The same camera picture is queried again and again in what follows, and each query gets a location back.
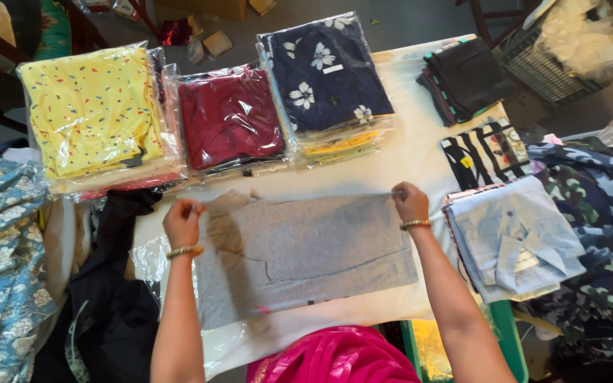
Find stack of navy floral packaged shirts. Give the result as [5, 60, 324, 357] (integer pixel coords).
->
[256, 12, 397, 169]

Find gold left wrist bangle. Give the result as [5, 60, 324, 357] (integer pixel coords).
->
[166, 245, 205, 261]

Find black white striped printed shirt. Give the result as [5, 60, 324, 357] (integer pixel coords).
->
[440, 118, 532, 192]

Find green plastic stool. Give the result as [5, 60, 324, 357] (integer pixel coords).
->
[399, 300, 530, 383]

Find person's left hand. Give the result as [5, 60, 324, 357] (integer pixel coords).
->
[162, 198, 207, 250]

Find white table cloth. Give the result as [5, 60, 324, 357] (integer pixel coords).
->
[131, 34, 515, 382]

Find clear plastic bags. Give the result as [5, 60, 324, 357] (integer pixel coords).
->
[129, 232, 201, 304]

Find red shiny wrapper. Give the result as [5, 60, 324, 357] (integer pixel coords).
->
[158, 18, 193, 48]

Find stack of yellow packaged shirts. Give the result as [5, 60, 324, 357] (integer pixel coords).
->
[16, 41, 187, 202]

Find stack of dark folded garments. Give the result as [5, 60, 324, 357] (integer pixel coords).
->
[416, 36, 517, 127]

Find blue camouflage fabric heap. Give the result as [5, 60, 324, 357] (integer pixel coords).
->
[519, 136, 613, 368]

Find small cardboard box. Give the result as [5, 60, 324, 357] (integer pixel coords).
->
[203, 30, 234, 58]

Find black garment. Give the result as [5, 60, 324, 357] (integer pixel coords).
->
[32, 187, 165, 383]

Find pink sari clothing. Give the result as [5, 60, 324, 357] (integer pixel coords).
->
[246, 326, 422, 383]

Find blue floral fabric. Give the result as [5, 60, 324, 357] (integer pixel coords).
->
[0, 152, 58, 383]

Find stack of light blue shirts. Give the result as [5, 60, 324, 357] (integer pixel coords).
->
[442, 176, 588, 304]

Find grey shirt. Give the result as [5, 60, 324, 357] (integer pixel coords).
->
[194, 188, 420, 332]

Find stack of maroon packaged shirts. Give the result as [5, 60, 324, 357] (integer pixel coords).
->
[164, 63, 289, 177]

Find plastic crate with white bags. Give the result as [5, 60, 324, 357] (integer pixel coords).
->
[498, 0, 613, 107]

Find person's right hand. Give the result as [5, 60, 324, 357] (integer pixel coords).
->
[391, 181, 431, 223]

